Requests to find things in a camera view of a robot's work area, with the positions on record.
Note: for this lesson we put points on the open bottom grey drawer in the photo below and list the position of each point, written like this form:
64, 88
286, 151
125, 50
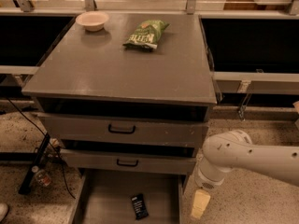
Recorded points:
104, 197

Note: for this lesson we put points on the green kettle chips bag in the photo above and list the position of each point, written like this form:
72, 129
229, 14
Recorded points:
146, 35

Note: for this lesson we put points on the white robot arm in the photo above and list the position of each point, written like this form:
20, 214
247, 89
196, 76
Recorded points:
223, 152

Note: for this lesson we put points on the dark blue rxbar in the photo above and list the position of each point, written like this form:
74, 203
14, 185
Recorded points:
139, 206

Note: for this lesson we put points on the white shoe tip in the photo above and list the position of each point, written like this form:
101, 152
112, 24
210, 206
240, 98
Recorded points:
3, 210

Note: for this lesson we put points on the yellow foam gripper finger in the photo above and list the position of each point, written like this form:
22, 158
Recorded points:
200, 202

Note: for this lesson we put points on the middle grey drawer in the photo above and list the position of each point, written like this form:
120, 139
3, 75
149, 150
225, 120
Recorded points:
128, 162

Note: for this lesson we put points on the black metal leg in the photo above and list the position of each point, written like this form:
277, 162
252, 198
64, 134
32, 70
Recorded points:
25, 185

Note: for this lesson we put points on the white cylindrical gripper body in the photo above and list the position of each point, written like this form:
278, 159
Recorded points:
207, 179

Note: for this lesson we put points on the small clear bottle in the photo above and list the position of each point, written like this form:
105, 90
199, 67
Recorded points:
41, 176

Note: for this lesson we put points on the metal bracket under shelf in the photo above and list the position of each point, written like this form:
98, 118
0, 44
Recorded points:
243, 105

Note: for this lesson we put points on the top grey drawer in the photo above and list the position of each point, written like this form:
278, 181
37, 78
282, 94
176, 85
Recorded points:
151, 132

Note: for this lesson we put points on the grey drawer cabinet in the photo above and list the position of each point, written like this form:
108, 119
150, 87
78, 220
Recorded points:
93, 74

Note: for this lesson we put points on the white paper bowl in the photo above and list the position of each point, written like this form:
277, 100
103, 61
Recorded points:
92, 21

